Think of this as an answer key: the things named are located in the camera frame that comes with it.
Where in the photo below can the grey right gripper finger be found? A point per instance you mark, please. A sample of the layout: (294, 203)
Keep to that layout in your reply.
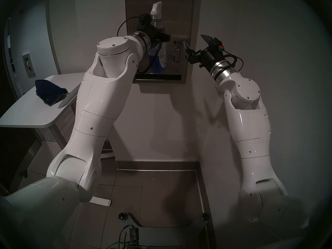
(187, 47)
(208, 37)

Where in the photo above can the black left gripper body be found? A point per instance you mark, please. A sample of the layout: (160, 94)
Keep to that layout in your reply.
(151, 34)

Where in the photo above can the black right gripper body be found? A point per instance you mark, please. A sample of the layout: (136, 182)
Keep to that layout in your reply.
(207, 56)

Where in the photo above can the blue cleaner spray bottle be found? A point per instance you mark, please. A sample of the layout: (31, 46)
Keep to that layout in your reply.
(158, 61)

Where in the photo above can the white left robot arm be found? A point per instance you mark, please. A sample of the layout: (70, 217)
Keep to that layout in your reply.
(98, 100)

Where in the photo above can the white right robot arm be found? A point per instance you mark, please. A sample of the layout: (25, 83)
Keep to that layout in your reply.
(251, 126)

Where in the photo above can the dark blue cloth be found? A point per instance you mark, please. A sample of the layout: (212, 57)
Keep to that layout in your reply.
(49, 92)

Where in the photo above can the white table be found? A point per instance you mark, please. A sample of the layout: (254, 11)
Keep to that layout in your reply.
(28, 113)

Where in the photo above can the black star knob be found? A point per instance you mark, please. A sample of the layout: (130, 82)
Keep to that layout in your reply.
(122, 216)
(205, 216)

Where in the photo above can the black box with red light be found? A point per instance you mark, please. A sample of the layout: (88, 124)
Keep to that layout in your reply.
(133, 234)

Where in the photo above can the stainless steel wall dispenser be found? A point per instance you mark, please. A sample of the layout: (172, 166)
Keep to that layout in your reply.
(179, 17)

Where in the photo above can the grey robot base frame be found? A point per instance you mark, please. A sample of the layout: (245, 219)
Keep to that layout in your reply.
(168, 235)

